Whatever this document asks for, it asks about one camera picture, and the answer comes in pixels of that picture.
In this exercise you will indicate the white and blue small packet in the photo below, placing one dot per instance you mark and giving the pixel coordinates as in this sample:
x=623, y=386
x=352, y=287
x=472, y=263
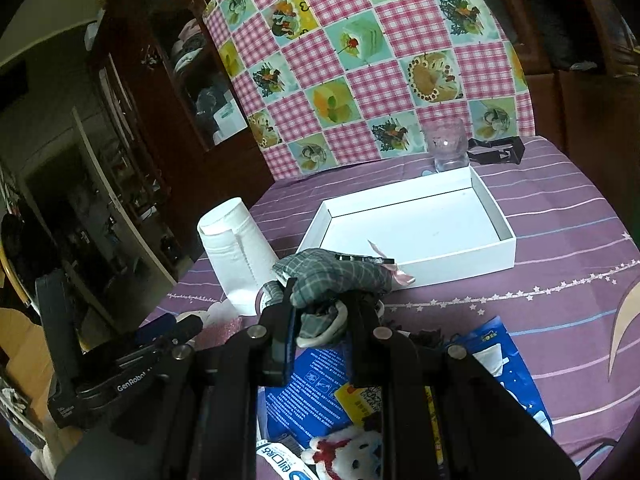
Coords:
x=277, y=460

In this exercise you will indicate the white plush dog toy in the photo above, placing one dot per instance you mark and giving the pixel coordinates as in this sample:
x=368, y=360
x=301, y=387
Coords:
x=350, y=455

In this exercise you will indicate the black plastic clip holder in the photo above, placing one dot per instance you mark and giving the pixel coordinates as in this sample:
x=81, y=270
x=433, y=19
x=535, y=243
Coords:
x=500, y=152

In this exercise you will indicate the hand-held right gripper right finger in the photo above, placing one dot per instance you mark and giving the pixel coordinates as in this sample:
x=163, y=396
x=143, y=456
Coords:
x=353, y=355

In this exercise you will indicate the dark wooden cabinet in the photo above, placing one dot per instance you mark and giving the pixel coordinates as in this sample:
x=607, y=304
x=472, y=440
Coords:
x=165, y=110

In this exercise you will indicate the yellow tissue packet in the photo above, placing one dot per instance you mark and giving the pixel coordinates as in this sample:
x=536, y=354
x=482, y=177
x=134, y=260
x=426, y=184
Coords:
x=357, y=402

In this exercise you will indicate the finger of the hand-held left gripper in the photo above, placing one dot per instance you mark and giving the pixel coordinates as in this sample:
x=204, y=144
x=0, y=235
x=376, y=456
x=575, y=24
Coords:
x=182, y=331
x=155, y=329

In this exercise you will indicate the purple striped tablecloth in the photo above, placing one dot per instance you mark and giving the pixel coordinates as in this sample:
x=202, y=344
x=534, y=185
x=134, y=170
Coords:
x=565, y=260

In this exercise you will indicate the pink glitter pouch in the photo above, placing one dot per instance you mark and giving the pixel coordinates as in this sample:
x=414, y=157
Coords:
x=220, y=336

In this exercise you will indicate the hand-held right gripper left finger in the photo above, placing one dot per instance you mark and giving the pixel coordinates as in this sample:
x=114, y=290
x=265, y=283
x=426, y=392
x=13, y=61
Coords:
x=286, y=332

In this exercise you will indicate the blue face mask packet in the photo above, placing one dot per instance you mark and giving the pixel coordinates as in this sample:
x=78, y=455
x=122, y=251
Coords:
x=310, y=385

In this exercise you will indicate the grey plaid pouch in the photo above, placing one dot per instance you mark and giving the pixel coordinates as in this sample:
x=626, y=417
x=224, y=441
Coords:
x=340, y=272

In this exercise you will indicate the white shallow cardboard box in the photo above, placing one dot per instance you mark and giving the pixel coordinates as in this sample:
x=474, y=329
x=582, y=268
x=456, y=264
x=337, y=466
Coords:
x=425, y=220

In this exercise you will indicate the white toilet paper roll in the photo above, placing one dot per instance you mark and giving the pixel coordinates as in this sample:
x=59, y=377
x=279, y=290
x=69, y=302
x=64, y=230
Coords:
x=232, y=255

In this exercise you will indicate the pink checkered printed cloth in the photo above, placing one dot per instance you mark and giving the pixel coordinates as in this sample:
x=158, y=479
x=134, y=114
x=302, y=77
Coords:
x=360, y=60

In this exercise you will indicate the clear glass cup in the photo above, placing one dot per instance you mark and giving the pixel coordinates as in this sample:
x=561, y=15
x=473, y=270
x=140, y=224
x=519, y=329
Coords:
x=446, y=147

